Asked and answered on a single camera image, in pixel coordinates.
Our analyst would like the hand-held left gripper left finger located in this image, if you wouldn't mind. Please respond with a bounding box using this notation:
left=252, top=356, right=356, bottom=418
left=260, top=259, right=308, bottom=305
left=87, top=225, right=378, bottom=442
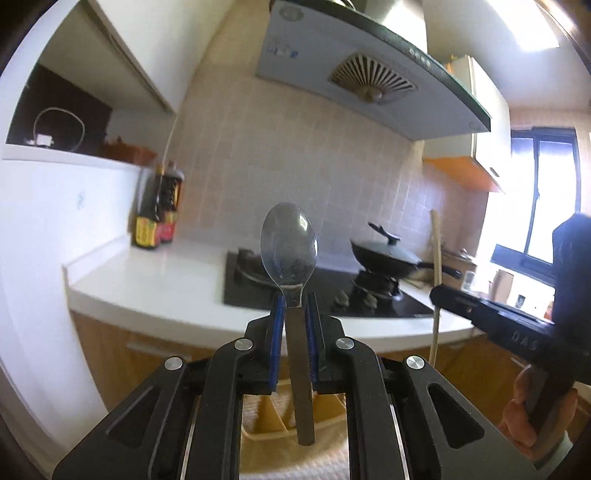
left=53, top=295, right=287, bottom=480

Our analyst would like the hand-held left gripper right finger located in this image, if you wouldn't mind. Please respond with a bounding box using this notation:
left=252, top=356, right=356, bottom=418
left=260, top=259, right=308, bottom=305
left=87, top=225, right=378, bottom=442
left=307, top=292, right=539, bottom=480

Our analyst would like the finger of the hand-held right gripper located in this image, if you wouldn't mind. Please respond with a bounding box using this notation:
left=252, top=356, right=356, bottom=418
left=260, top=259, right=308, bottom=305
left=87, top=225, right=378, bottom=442
left=429, top=285, right=498, bottom=341

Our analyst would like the wooden chopstick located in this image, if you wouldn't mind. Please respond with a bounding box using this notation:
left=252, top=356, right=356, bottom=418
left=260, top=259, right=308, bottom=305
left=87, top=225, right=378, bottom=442
left=429, top=209, right=445, bottom=367

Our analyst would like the metal spoon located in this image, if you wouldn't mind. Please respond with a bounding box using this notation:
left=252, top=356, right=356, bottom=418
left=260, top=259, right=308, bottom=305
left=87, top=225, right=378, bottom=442
left=260, top=202, right=319, bottom=446

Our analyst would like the yellow utensil tray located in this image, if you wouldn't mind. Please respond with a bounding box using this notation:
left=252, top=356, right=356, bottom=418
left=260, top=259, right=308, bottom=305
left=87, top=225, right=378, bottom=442
left=240, top=394, right=350, bottom=475

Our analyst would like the person's right hand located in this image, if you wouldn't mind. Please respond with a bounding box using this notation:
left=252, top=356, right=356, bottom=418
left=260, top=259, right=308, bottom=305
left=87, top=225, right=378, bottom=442
left=502, top=367, right=580, bottom=462

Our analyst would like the small cardboard box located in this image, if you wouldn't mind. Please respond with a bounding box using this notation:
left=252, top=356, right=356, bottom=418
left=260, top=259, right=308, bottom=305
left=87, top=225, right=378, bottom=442
left=491, top=269, right=514, bottom=302

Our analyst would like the black gas stove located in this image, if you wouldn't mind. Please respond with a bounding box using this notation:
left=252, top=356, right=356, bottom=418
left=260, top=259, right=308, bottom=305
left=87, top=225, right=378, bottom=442
left=223, top=248, right=435, bottom=320

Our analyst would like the black wok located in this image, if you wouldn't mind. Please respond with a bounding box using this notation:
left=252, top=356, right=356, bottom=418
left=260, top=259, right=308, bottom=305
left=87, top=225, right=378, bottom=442
left=350, top=237, right=463, bottom=283

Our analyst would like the black wok lid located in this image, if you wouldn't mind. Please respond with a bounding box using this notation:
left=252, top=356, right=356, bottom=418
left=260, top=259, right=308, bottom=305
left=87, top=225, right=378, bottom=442
left=352, top=222, right=420, bottom=266

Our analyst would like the dark framed window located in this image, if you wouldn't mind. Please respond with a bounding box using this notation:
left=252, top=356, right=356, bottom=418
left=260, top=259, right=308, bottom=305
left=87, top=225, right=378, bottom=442
left=491, top=127, right=583, bottom=282

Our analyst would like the wooden base cabinet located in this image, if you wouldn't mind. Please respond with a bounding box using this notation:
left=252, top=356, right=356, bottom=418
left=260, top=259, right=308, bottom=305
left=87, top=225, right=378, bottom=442
left=69, top=308, right=532, bottom=418

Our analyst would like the small soy sauce bottle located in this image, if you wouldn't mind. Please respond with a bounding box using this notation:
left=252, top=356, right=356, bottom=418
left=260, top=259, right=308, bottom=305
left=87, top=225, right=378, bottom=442
left=156, top=161, right=186, bottom=246

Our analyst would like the large soy sauce bottle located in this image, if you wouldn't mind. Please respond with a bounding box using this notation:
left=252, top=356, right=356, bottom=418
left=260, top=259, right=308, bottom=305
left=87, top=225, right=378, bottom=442
left=131, top=167, right=163, bottom=252

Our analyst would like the reddish brown bag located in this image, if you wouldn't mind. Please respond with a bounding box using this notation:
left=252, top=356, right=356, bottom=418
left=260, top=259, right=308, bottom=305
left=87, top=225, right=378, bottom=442
left=99, top=136, right=160, bottom=167

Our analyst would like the ceiling light panel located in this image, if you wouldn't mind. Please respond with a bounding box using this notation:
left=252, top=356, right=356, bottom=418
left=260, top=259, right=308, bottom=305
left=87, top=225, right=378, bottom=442
left=502, top=0, right=560, bottom=52

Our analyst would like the range hood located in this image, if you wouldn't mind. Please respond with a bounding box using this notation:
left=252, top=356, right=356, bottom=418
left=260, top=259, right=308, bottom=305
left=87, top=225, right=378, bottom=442
left=255, top=0, right=492, bottom=142

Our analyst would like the orange trimmed wall cabinet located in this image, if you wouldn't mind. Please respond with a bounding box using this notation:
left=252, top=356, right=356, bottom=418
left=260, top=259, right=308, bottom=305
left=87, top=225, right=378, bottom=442
left=422, top=55, right=513, bottom=194

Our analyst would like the white cable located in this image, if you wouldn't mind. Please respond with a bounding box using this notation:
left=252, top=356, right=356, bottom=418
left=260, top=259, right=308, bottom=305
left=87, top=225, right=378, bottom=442
left=33, top=107, right=86, bottom=152

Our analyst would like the white wall cabinet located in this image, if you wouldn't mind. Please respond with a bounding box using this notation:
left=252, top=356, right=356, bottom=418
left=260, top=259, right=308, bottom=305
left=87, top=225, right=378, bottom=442
left=37, top=0, right=234, bottom=114

